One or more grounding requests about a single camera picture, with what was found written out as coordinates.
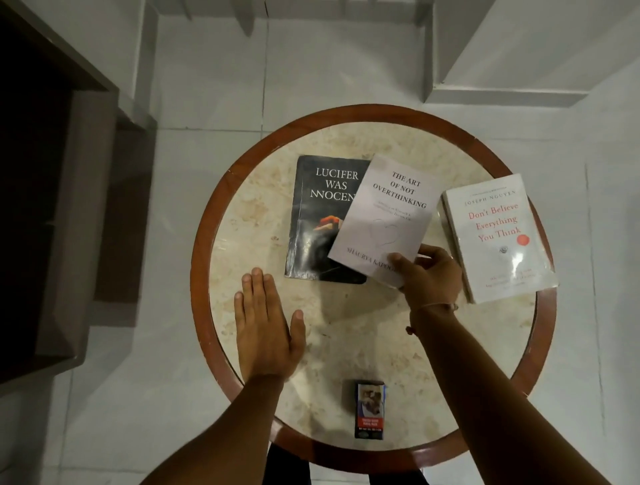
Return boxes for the person's left hand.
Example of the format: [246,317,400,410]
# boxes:
[234,268,307,384]

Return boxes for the person's right hand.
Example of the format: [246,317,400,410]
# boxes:
[387,244,464,311]

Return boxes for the pale grey paperback book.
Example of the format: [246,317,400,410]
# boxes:
[327,153,444,290]

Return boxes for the person's left forearm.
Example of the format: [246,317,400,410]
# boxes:
[140,375,287,485]

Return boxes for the person's right forearm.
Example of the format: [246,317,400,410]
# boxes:
[409,305,614,485]

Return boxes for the round marble table, wooden rim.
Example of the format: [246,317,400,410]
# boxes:
[189,103,559,473]

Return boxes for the black paperback book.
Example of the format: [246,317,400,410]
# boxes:
[283,154,372,286]

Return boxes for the white book with red title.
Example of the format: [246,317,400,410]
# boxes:
[440,173,560,305]

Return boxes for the dark cigarette pack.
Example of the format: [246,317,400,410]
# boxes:
[353,380,386,441]

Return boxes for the person's dark trousers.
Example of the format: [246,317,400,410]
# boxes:
[262,442,427,485]

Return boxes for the dark wooden cabinet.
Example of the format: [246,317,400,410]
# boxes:
[0,0,121,386]

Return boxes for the white stepped ledge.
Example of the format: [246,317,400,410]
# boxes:
[422,0,640,109]

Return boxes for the thin thread wrist bracelet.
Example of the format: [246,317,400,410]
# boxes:
[405,301,460,336]

